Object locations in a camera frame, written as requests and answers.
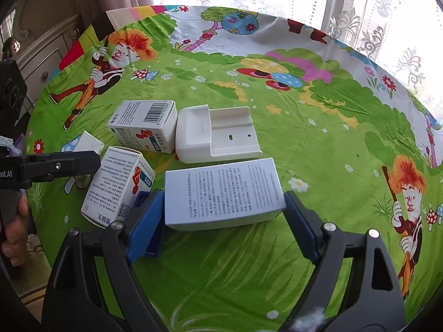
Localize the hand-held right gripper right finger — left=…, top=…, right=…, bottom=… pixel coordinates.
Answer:
left=280, top=190, right=407, bottom=332

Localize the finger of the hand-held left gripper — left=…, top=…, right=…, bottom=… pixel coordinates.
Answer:
left=17, top=150, right=102, bottom=189

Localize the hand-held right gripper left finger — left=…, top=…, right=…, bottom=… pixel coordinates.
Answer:
left=42, top=190, right=170, bottom=332

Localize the white box with fine print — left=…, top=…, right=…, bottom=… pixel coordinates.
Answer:
left=164, top=157, right=287, bottom=232

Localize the person's left hand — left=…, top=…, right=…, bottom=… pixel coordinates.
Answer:
left=0, top=194, right=31, bottom=268

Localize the small open white box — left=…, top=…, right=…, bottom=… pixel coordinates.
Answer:
left=71, top=131, right=104, bottom=161

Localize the cream carved dresser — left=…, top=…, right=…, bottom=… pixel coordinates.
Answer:
left=14, top=14, right=85, bottom=92

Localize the white medicine box red logo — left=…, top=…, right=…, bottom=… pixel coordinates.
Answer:
left=81, top=146, right=156, bottom=229

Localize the green cartoon printed blanket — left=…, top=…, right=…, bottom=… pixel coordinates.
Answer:
left=24, top=5, right=443, bottom=332

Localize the white medicine box with barcode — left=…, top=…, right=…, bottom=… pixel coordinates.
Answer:
left=107, top=100, right=178, bottom=154

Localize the striped beige fringed cushion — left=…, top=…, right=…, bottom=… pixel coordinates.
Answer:
left=19, top=214, right=56, bottom=305

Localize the white plastic holder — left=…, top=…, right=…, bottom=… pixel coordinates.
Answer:
left=175, top=105, right=263, bottom=164

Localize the white lace curtain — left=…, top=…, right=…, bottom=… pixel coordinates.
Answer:
left=149, top=0, right=443, bottom=111

